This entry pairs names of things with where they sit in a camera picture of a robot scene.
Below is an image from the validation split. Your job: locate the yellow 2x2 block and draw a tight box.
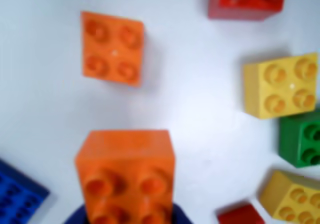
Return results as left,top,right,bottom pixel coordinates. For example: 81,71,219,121
243,52,319,120

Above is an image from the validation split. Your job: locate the blue 8x8 base plate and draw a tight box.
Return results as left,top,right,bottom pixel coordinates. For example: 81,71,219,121
0,158,51,224

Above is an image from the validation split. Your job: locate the orange 2x4 block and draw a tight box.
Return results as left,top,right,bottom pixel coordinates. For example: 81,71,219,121
74,129,176,224

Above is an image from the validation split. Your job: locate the red 2x4 block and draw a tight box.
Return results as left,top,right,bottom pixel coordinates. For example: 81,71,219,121
216,202,266,224

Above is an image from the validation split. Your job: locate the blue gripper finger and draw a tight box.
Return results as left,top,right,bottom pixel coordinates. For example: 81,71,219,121
62,203,88,224
171,202,193,224

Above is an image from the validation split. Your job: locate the yellow 2x4 block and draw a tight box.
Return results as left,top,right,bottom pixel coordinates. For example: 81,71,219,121
258,170,320,224

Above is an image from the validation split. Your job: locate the red 2x2 block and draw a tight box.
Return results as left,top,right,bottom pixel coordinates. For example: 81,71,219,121
207,0,288,22

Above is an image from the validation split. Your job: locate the green 2x4 block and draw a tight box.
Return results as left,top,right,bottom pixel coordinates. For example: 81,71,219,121
278,111,320,169

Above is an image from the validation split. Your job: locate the orange 2x2 block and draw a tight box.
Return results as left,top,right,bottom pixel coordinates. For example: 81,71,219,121
80,10,145,88

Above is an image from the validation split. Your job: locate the white foam board sheet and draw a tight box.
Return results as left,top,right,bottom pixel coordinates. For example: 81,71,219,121
0,0,320,224

